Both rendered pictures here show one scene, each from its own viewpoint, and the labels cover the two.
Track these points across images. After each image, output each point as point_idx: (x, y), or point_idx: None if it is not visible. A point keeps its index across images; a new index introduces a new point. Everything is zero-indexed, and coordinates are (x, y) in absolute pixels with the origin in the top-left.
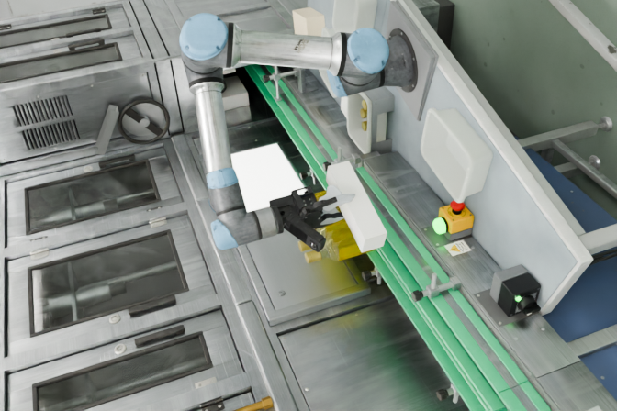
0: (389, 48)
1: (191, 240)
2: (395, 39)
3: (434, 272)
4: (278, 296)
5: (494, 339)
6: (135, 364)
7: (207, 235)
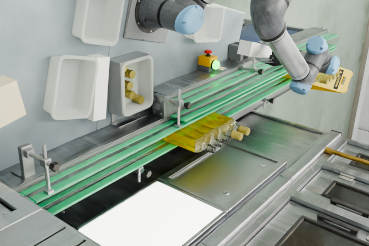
0: None
1: (257, 240)
2: None
3: (238, 73)
4: (266, 165)
5: (260, 62)
6: None
7: (245, 227)
